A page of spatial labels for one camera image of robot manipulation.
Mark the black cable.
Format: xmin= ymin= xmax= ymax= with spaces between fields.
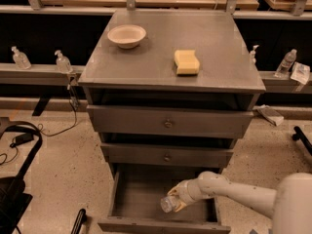
xmin=0 ymin=81 xmax=81 ymax=166

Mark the black power adapter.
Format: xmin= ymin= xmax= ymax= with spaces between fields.
xmin=15 ymin=133 xmax=33 ymax=145

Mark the clear plastic bottle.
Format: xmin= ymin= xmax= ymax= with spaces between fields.
xmin=160 ymin=195 xmax=180 ymax=213

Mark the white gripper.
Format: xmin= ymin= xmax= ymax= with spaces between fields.
xmin=167 ymin=179 xmax=203 ymax=213

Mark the grey drawer cabinet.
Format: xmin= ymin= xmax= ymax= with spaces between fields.
xmin=78 ymin=9 xmax=266 ymax=178

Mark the yellow sponge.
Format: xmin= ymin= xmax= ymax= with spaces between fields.
xmin=175 ymin=50 xmax=200 ymax=75

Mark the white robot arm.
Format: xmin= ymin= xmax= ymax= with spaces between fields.
xmin=161 ymin=172 xmax=312 ymax=234

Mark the grey open bottom drawer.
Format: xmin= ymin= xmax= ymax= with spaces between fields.
xmin=98 ymin=164 xmax=231 ymax=234

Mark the grey middle drawer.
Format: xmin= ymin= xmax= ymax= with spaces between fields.
xmin=101 ymin=143 xmax=233 ymax=168

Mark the clear water bottle on ledge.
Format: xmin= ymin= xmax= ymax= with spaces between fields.
xmin=274 ymin=49 xmax=297 ymax=78

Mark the clear pump bottle far left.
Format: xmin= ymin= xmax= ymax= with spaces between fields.
xmin=11 ymin=46 xmax=31 ymax=69

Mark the grey block on floor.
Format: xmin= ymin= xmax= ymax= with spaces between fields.
xmin=257 ymin=105 xmax=284 ymax=126

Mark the small pump bottle right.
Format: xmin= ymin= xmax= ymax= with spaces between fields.
xmin=250 ymin=45 xmax=259 ymax=64

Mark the black chair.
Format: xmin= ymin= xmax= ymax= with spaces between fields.
xmin=0 ymin=117 xmax=42 ymax=234

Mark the black handle at bottom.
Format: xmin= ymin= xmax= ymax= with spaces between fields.
xmin=70 ymin=209 xmax=87 ymax=234

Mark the beige bowl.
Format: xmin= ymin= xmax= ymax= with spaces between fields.
xmin=107 ymin=24 xmax=146 ymax=49

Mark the grey top drawer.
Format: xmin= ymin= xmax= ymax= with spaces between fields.
xmin=87 ymin=105 xmax=253 ymax=138

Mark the clear pump bottle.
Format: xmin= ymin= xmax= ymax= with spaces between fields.
xmin=55 ymin=50 xmax=73 ymax=74
xmin=11 ymin=46 xmax=31 ymax=69

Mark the black bar right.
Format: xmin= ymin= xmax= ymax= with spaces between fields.
xmin=292 ymin=126 xmax=312 ymax=156

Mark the clear plastic bag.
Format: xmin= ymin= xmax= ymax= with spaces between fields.
xmin=291 ymin=62 xmax=310 ymax=85

